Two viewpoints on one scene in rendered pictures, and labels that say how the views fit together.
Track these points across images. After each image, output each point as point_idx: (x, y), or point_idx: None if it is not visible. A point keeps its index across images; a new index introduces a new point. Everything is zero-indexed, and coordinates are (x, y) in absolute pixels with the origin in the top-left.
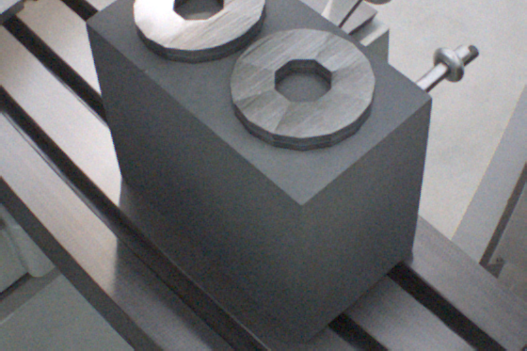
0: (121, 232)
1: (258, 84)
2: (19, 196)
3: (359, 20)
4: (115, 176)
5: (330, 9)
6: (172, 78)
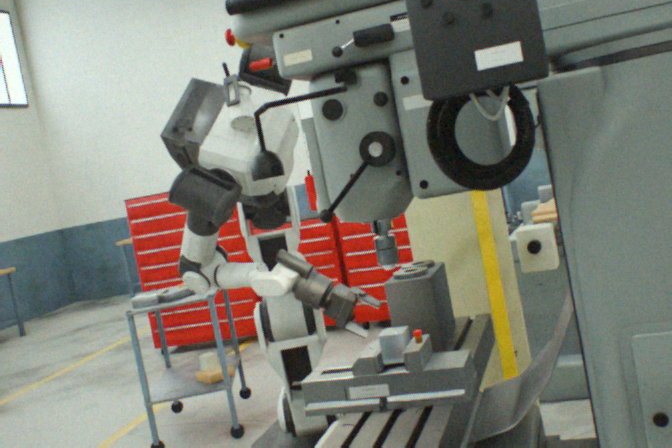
0: None
1: (424, 263)
2: (473, 353)
3: None
4: (445, 351)
5: (360, 332)
6: (432, 270)
